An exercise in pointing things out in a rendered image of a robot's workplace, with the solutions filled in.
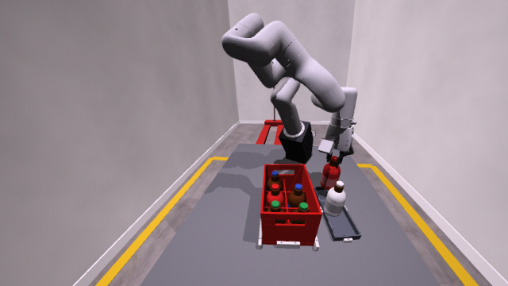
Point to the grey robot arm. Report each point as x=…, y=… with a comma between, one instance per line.
x=251, y=42

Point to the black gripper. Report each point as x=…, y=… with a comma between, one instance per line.
x=342, y=143

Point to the white bottle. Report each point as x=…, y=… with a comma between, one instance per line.
x=335, y=199

